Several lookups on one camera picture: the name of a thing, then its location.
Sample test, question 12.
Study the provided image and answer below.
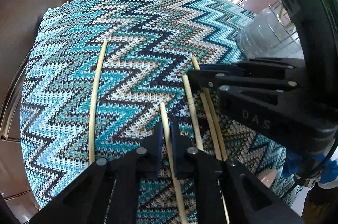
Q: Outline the clear plastic utensil holder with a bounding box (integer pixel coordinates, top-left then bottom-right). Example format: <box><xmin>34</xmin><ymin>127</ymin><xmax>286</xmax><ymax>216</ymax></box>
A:
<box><xmin>237</xmin><ymin>0</ymin><xmax>304</xmax><ymax>59</ymax></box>

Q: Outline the short middle bamboo chopstick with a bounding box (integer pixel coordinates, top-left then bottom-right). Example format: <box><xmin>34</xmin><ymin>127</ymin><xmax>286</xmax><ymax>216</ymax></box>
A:
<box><xmin>182</xmin><ymin>74</ymin><xmax>203</xmax><ymax>151</ymax></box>

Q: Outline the long right bamboo chopstick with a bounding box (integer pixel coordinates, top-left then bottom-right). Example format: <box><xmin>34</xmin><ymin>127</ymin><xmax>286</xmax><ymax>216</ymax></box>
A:
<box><xmin>191</xmin><ymin>55</ymin><xmax>229</xmax><ymax>162</ymax></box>

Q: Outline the zigzag knit table mat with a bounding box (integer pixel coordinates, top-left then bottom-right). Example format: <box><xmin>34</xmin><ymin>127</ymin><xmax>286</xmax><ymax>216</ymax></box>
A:
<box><xmin>20</xmin><ymin>0</ymin><xmax>285</xmax><ymax>223</ymax></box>

